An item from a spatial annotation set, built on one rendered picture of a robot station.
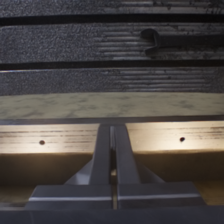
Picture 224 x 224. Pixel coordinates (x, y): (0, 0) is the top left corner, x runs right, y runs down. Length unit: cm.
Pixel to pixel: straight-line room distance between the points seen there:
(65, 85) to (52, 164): 21
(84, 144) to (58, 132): 3
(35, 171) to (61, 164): 5
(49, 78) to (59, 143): 27
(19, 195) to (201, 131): 27
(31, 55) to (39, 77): 5
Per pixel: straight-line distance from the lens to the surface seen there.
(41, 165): 29
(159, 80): 42
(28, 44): 45
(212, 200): 30
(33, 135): 18
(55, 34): 42
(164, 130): 17
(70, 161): 27
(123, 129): 15
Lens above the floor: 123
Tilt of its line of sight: 72 degrees down
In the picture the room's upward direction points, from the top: 177 degrees clockwise
